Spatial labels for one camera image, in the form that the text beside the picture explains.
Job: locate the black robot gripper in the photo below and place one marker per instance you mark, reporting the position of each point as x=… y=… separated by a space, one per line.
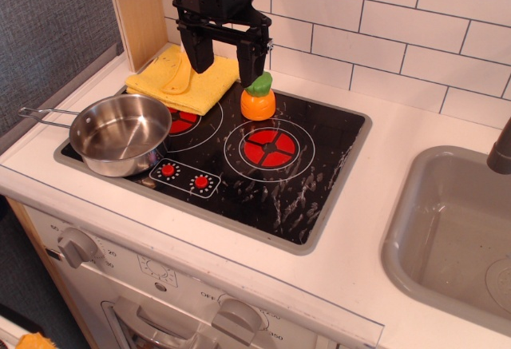
x=230 y=21

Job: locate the orange toy carrot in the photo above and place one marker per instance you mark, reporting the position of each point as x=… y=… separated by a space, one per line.
x=257 y=101

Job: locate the yellow folded cloth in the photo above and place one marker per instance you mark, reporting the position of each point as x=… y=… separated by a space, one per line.
x=169 y=78

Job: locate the left red stove knob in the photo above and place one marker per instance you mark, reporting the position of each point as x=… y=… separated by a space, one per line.
x=168 y=170

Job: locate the red stove knob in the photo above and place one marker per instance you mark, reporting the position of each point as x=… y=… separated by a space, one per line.
x=168 y=170
x=201 y=182

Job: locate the small steel pan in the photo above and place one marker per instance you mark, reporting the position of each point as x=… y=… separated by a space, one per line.
x=117 y=136

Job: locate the right red stove knob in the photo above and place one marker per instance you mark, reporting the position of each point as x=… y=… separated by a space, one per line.
x=201 y=182

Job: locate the black toy stovetop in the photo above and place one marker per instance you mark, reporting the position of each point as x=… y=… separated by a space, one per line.
x=275 y=181

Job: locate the left grey oven knob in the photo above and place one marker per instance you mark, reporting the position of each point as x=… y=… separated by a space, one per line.
x=76 y=246

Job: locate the grey oven knob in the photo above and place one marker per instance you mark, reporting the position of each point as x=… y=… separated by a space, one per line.
x=76 y=246
x=237 y=320

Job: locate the right grey oven knob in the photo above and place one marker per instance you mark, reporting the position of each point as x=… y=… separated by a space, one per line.
x=237 y=320

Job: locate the grey toy sink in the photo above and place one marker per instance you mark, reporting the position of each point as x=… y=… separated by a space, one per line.
x=448 y=244

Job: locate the grey faucet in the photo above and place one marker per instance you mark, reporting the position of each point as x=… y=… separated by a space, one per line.
x=499 y=158

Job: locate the orange object at corner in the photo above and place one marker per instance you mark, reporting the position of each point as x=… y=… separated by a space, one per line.
x=35 y=341

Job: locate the wooden side post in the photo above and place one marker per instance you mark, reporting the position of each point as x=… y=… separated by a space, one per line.
x=143 y=30

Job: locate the silver oven door handle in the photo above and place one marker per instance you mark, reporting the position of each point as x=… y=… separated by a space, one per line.
x=151 y=328

